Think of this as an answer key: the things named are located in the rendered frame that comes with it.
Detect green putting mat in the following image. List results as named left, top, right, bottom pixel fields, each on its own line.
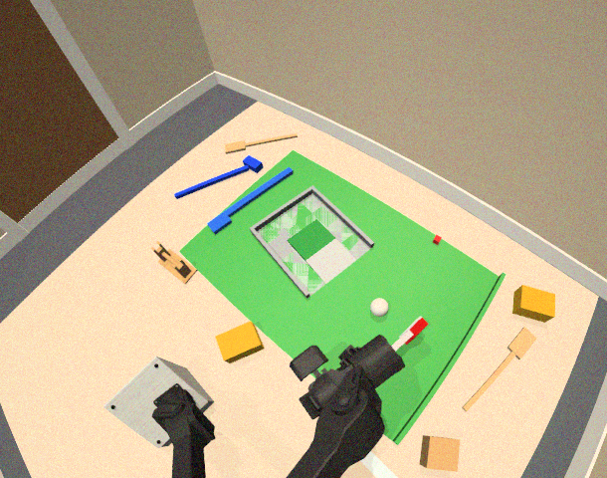
left=179, top=150, right=498, bottom=441

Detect orange flat block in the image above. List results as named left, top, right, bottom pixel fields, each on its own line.
left=216, top=322, right=265, bottom=363
left=512, top=285, right=555, bottom=323

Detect white golf ball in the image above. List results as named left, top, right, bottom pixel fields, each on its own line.
left=370, top=298, right=389, bottom=317

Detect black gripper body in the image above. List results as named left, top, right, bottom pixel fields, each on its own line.
left=290, top=345, right=328, bottom=381

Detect tan cube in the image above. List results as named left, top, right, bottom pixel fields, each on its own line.
left=420, top=435, right=460, bottom=472

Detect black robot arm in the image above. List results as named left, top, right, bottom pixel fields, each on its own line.
left=152, top=335, right=405, bottom=478

